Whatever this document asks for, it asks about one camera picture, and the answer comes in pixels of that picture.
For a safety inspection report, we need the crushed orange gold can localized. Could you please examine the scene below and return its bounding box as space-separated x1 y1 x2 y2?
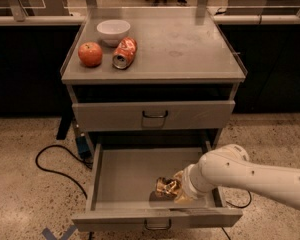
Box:
155 177 181 198

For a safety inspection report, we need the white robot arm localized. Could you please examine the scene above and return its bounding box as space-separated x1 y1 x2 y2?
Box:
175 144 300 211

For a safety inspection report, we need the open grey middle drawer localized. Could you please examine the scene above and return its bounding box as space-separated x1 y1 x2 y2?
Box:
72 144 242 232

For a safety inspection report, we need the closed grey top drawer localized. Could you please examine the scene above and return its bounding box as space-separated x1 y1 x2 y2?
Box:
72 101 235 131

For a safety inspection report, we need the grey drawer cabinet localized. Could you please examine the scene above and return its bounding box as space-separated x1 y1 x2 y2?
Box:
62 7 246 145

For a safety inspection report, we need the red soda can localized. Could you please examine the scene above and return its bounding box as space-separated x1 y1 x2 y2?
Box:
112 37 137 70

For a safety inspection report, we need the blue power adapter box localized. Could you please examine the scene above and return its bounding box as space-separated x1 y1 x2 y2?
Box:
75 136 91 159

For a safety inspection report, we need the red apple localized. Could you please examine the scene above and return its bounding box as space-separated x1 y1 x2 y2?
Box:
78 42 103 67

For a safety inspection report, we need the white bowl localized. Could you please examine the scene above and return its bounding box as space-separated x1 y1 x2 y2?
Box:
97 20 130 47

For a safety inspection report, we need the black cable loop right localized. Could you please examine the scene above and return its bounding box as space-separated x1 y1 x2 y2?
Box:
225 190 253 209

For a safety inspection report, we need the black floor cable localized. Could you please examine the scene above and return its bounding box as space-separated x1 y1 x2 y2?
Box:
35 144 94 199

